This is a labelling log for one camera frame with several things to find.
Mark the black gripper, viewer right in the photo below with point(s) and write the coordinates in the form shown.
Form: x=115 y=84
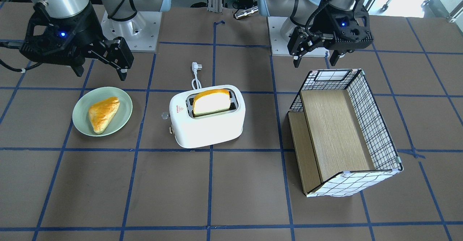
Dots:
x=323 y=30

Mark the light green plate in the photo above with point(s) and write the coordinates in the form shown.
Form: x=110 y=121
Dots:
x=80 y=112

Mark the silver robot arm, viewer right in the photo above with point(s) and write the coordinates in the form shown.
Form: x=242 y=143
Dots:
x=301 y=13

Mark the silver metal cylinder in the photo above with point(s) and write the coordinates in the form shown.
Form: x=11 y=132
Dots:
x=240 y=14

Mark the toast slice in toaster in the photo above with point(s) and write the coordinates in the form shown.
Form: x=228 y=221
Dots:
x=211 y=101

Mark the triangular golden bread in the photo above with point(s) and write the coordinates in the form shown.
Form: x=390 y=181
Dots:
x=101 y=113

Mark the black gripper, viewer left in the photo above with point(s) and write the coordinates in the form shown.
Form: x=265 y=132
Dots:
x=86 y=34

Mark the white toaster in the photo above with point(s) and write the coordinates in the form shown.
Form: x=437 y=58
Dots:
x=192 y=131

